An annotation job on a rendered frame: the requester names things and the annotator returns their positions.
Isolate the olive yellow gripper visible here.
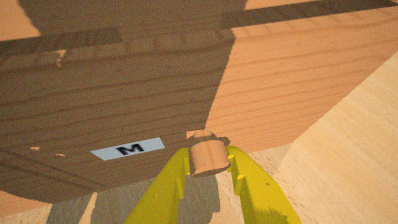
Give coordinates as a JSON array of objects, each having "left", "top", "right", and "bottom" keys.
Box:
[{"left": 123, "top": 146, "right": 302, "bottom": 224}]

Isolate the brown wooden chest of drawers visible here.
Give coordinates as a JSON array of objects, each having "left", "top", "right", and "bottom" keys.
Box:
[{"left": 0, "top": 0, "right": 398, "bottom": 218}]

